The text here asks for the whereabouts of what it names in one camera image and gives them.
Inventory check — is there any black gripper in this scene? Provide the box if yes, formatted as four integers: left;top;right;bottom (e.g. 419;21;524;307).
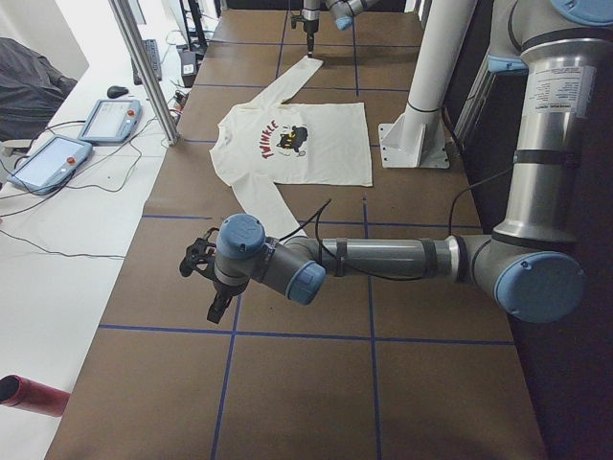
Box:
304;20;318;55
207;281;242;322

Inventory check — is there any cream long-sleeve cat shirt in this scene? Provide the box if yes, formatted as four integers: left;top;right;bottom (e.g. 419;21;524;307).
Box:
210;57;373;238

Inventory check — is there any black box with label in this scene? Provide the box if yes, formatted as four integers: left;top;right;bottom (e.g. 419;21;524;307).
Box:
179;50;198;88

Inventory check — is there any black keyboard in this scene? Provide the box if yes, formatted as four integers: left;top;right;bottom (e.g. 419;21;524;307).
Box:
130;38;164;86

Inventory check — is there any black computer mouse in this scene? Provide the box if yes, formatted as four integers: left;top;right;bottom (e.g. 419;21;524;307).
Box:
106;85;129;99

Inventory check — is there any far blue teach pendant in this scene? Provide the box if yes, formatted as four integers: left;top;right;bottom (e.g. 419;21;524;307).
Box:
78;99;142;145

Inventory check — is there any blue teach pendant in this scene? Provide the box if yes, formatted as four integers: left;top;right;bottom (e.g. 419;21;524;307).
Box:
7;135;93;196
78;99;142;145

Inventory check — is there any red cylinder tube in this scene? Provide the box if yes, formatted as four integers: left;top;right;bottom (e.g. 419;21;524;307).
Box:
1;375;71;417

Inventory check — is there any near blue teach pendant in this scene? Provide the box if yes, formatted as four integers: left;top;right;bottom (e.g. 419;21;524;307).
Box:
7;135;93;196

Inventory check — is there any black jacket on chair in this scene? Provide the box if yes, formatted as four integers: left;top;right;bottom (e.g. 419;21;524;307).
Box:
1;37;78;141

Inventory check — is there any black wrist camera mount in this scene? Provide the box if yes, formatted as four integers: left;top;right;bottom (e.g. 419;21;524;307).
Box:
179;227;218;281
291;14;306;29

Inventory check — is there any white camera pole with base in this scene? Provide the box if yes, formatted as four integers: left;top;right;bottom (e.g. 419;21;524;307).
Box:
378;0;477;169

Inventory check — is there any black pendant cable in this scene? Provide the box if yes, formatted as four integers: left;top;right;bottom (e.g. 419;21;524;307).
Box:
0;119;145;261

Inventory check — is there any aluminium frame post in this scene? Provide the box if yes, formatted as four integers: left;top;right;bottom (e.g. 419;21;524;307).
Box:
108;0;179;146

